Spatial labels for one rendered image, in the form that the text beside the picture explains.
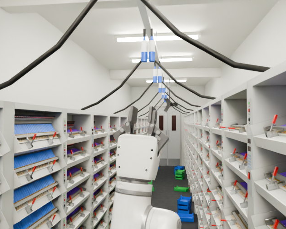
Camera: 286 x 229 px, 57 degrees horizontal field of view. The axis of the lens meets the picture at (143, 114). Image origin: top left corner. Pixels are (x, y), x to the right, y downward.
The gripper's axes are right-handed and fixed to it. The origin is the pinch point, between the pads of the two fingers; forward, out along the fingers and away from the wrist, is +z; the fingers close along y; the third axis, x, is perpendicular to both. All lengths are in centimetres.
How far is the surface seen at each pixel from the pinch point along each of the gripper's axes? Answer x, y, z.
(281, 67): -33, 33, 25
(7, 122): -41, -92, 2
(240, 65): -50, 20, 33
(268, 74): -44, 30, 27
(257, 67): -52, 26, 33
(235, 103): -133, 14, 40
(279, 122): -70, 36, 14
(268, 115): -69, 31, 17
